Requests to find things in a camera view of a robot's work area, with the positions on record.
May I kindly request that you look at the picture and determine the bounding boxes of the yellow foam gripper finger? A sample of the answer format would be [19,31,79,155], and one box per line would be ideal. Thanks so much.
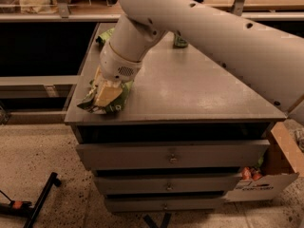
[92,67,103,88]
[94,82,123,106]

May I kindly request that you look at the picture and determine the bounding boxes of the middle grey drawer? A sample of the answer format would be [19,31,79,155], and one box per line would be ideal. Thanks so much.
[94,174,240,195]

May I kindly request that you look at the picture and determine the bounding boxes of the black tripod stand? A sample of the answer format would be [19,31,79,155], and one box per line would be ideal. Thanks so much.
[0,172,62,228]

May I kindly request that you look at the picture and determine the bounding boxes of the green soda can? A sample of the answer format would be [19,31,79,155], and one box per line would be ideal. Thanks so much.
[174,34,188,48]

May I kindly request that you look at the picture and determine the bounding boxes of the green jalapeno chip bag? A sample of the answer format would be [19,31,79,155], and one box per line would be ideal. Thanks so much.
[77,80,133,115]

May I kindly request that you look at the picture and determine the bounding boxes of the green rice chip bag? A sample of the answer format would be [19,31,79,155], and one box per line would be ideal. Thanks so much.
[96,28,114,46]

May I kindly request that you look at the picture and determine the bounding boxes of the grey drawer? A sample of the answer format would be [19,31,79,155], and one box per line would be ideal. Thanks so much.
[94,174,240,195]
[104,197,224,213]
[76,140,270,170]

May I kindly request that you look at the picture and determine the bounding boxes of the grey drawer cabinet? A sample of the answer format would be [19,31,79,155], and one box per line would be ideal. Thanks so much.
[66,35,283,202]

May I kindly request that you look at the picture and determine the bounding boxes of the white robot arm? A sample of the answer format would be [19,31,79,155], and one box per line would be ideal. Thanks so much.
[97,0,304,123]

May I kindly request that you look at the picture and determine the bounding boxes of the bottom grey drawer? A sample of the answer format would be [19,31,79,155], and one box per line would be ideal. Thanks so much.
[104,197,224,213]

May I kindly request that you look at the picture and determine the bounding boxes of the top grey drawer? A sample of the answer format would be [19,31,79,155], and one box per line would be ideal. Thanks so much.
[76,140,270,170]

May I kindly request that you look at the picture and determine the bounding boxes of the grey metal shelf frame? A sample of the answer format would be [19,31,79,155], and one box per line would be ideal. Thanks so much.
[0,0,304,18]

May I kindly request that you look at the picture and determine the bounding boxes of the white cardboard box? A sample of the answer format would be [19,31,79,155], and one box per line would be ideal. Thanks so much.
[226,123,304,202]

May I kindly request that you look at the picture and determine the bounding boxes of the orange snack packets in box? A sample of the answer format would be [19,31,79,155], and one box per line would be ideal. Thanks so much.
[241,167,262,181]

